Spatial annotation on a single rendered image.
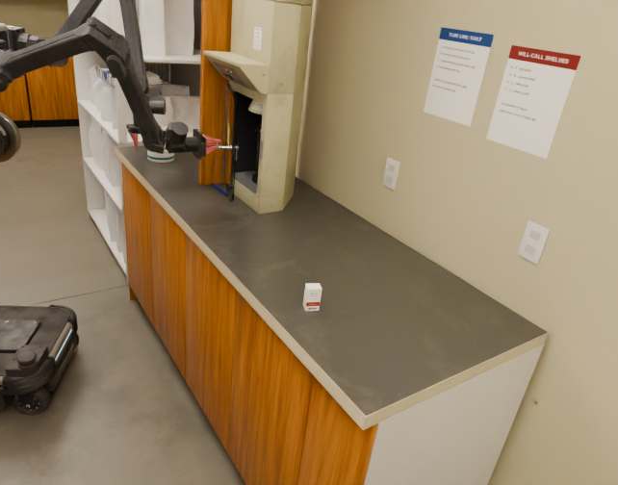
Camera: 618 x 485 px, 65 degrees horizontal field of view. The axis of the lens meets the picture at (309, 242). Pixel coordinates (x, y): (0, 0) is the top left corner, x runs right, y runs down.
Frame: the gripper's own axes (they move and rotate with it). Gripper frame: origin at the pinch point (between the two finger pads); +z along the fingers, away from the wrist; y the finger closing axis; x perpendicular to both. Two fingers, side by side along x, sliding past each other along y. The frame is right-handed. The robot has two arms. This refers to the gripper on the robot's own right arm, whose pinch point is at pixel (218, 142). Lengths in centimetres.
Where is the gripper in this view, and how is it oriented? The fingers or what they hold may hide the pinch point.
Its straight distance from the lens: 194.7
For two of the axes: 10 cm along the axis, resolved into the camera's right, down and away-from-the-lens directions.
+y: 1.1, -8.9, -4.4
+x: -5.4, -4.3, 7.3
